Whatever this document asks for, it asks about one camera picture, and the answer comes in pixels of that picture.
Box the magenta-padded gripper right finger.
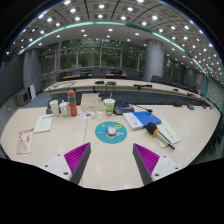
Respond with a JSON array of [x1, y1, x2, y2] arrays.
[[132, 143, 182, 186]]

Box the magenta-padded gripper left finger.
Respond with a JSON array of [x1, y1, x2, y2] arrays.
[[42, 141, 92, 186]]

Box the silver grey computer mouse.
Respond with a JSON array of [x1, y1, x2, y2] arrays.
[[106, 124, 118, 137]]

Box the round teal cartoon mouse pad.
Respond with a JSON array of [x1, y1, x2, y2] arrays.
[[94, 120, 128, 145]]

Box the blue and white book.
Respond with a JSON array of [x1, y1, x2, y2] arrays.
[[122, 110, 162, 131]]

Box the colourful sticker sheet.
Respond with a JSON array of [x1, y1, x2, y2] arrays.
[[76, 110, 102, 121]]

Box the white green-edged booklet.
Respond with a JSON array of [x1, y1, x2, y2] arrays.
[[33, 114, 54, 134]]

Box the white lidded mug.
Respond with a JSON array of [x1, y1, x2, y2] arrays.
[[58, 100, 70, 118]]

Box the red bottle with green band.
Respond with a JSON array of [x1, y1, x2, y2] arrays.
[[67, 89, 79, 118]]

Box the red and white leaflet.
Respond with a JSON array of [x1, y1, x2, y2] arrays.
[[15, 127, 35, 155]]

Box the dark grey desk microphone console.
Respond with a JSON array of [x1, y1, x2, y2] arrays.
[[45, 98, 54, 115], [113, 102, 154, 116]]

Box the white cardboard box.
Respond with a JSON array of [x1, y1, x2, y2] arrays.
[[80, 93, 105, 112]]

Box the green white cup with straw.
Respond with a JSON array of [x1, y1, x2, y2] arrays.
[[103, 92, 116, 117]]

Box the long curved conference desk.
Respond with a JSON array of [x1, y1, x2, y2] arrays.
[[43, 78, 214, 109]]

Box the dark office chairs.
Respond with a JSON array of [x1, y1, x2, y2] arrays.
[[71, 68, 201, 94]]

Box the round ceiling lights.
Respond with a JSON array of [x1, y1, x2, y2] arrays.
[[6, 0, 224, 84]]

